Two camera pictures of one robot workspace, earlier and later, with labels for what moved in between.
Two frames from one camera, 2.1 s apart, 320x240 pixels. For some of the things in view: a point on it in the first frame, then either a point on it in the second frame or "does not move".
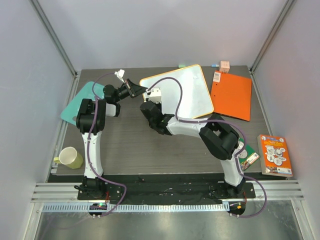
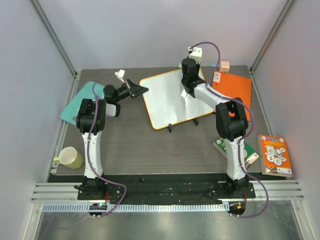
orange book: x=274 y=156 does not move
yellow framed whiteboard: x=196 y=100 does not move
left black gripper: x=135 y=90 does not move
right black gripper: x=146 y=107 → x=188 y=87
